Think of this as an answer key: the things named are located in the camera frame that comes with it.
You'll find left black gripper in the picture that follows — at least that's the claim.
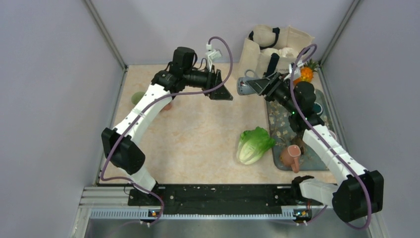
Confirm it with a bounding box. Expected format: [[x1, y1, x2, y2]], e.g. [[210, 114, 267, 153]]
[[184, 64, 233, 100]]

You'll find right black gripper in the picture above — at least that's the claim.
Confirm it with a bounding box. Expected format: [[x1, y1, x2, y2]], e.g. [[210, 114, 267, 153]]
[[247, 71, 299, 115]]

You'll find grey blue mug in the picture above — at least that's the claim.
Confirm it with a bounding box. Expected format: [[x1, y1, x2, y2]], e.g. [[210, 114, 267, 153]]
[[236, 69, 259, 96]]

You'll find pink mug small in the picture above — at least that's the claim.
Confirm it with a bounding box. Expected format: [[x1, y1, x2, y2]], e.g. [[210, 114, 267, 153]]
[[162, 102, 173, 111]]

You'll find light green mug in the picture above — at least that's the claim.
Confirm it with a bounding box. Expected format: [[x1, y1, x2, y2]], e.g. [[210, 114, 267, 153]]
[[131, 91, 145, 105]]

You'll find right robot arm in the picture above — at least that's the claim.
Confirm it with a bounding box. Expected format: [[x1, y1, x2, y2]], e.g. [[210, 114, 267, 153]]
[[245, 73, 384, 228]]

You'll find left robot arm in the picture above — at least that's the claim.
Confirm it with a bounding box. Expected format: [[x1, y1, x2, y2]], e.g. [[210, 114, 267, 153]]
[[101, 45, 233, 205]]

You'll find dark teal mug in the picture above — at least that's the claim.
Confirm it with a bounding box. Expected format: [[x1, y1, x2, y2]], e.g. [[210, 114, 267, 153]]
[[313, 102, 324, 116]]

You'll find brown mug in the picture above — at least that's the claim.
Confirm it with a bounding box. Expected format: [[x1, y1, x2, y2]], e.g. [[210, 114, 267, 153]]
[[291, 135, 305, 155]]

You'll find pink mug large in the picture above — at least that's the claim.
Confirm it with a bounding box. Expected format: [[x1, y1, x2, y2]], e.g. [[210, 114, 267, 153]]
[[280, 144, 301, 173]]

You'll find toy pineapple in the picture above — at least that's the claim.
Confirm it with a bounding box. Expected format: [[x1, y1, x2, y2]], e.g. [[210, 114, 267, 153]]
[[293, 59, 319, 86]]

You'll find beige canvas tote bag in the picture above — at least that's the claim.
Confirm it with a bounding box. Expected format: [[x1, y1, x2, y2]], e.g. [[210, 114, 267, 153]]
[[235, 25, 314, 78]]

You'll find floral grey tray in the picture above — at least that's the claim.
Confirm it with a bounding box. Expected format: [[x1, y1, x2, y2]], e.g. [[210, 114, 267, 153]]
[[266, 89, 335, 171]]

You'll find toy lettuce head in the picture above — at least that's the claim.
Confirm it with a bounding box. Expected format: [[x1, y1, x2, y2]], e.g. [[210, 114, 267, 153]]
[[236, 126, 276, 165]]

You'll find mauve cup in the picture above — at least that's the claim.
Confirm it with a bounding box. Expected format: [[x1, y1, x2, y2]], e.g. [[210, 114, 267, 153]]
[[329, 130, 337, 141]]

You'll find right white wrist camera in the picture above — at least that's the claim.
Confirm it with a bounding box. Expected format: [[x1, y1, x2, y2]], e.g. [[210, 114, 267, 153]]
[[289, 61, 303, 78]]

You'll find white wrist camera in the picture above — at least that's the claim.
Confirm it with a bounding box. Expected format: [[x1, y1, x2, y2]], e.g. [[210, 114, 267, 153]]
[[206, 44, 222, 63], [289, 61, 303, 78]]

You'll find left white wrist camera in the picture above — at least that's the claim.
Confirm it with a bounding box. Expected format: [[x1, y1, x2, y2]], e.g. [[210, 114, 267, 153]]
[[206, 44, 222, 63]]

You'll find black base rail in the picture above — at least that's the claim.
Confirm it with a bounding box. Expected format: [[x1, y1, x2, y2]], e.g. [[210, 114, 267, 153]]
[[128, 184, 320, 215]]

